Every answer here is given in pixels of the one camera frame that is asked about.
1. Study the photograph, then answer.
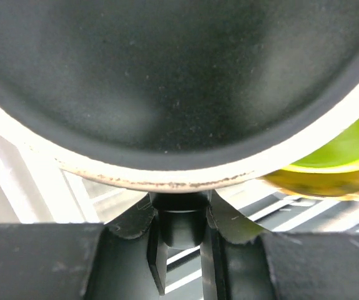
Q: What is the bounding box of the black glossy plate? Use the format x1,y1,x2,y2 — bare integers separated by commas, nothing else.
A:
0,1,359,193

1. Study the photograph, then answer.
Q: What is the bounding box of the white wire dish rack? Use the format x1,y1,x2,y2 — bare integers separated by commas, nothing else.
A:
0,120,359,300

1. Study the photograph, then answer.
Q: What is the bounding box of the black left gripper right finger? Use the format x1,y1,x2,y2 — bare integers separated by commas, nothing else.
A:
200,191,359,299

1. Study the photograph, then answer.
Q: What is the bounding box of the green plate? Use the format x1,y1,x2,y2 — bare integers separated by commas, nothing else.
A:
285,119,359,174

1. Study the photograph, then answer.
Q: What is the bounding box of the yellow plate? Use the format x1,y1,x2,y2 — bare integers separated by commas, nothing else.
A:
262,170,359,201

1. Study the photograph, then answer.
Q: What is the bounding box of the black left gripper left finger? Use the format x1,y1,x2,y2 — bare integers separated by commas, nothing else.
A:
0,199,167,299

